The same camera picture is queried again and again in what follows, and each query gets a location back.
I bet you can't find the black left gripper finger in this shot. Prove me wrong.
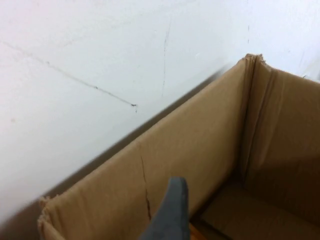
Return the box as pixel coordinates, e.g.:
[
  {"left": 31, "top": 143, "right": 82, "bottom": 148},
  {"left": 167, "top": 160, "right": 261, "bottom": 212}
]
[{"left": 138, "top": 177, "right": 191, "bottom": 240}]

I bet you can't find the cardboard box with clear tape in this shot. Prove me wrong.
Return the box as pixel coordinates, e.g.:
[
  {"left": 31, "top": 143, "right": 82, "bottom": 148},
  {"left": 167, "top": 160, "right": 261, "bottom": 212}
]
[{"left": 37, "top": 53, "right": 320, "bottom": 240}]

